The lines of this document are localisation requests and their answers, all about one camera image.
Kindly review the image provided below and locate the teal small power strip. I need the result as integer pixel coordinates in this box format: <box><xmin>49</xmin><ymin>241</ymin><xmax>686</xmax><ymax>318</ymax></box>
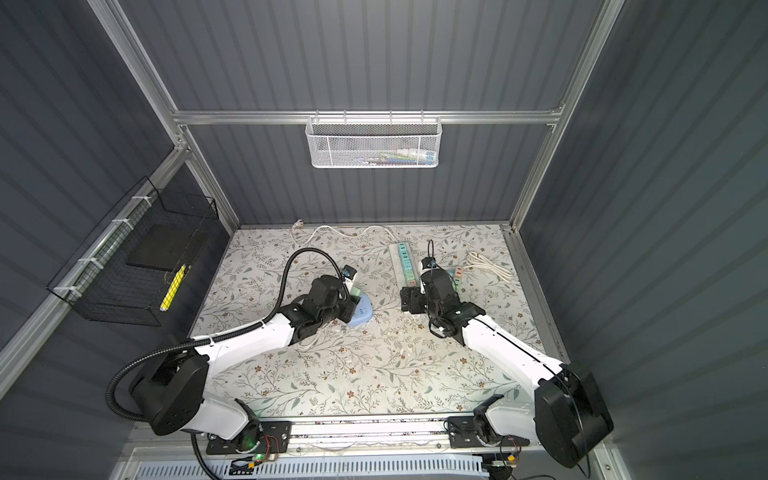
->
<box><xmin>448</xmin><ymin>266</ymin><xmax>464</xmax><ymax>293</ymax></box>

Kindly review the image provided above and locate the round blue power hub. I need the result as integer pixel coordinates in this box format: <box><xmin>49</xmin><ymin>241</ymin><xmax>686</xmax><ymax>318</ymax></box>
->
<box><xmin>347</xmin><ymin>293</ymin><xmax>373</xmax><ymax>327</ymax></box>

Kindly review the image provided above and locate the long white power strip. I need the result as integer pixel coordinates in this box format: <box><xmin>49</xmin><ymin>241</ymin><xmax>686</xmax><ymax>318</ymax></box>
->
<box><xmin>389</xmin><ymin>242</ymin><xmax>419</xmax><ymax>288</ymax></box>

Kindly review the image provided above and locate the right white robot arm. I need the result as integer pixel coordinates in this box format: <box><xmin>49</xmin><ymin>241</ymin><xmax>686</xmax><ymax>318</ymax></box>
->
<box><xmin>400</xmin><ymin>257</ymin><xmax>614</xmax><ymax>468</ymax></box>

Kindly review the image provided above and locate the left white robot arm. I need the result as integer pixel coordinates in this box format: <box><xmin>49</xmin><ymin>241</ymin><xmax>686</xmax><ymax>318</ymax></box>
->
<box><xmin>129</xmin><ymin>275</ymin><xmax>372</xmax><ymax>440</ymax></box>

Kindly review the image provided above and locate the floral patterned table mat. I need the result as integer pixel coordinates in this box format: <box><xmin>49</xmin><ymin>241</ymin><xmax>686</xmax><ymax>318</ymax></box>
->
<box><xmin>192</xmin><ymin>224</ymin><xmax>542</xmax><ymax>417</ymax></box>

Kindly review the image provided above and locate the yellow marker pen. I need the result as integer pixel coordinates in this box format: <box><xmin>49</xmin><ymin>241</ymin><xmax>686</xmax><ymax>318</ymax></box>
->
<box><xmin>159</xmin><ymin>264</ymin><xmax>188</xmax><ymax>312</ymax></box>

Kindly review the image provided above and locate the black foam pad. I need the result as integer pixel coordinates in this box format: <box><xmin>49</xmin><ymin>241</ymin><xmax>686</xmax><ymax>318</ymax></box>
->
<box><xmin>126</xmin><ymin>224</ymin><xmax>205</xmax><ymax>272</ymax></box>

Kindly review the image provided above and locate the coiled white cable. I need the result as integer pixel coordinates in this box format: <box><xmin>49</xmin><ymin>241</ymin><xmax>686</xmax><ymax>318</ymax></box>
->
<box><xmin>464</xmin><ymin>251</ymin><xmax>516</xmax><ymax>282</ymax></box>

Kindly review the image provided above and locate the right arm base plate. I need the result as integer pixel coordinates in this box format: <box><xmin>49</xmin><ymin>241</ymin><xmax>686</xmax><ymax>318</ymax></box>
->
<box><xmin>443</xmin><ymin>416</ymin><xmax>530</xmax><ymax>449</ymax></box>

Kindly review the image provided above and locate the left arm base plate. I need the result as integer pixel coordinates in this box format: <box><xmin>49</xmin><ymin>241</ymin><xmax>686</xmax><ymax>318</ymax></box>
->
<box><xmin>205</xmin><ymin>421</ymin><xmax>293</xmax><ymax>457</ymax></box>

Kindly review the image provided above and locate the white wire mesh basket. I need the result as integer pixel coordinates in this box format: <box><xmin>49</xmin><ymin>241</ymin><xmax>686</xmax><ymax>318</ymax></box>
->
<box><xmin>305</xmin><ymin>113</ymin><xmax>443</xmax><ymax>169</ymax></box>

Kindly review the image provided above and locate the black wire basket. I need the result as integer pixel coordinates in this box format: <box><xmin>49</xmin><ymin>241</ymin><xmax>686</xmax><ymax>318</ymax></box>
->
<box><xmin>47</xmin><ymin>179</ymin><xmax>219</xmax><ymax>327</ymax></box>

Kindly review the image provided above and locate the black corrugated cable conduit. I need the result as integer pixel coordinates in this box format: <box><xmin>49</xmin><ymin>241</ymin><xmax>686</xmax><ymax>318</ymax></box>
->
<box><xmin>104</xmin><ymin>247</ymin><xmax>346</xmax><ymax>480</ymax></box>

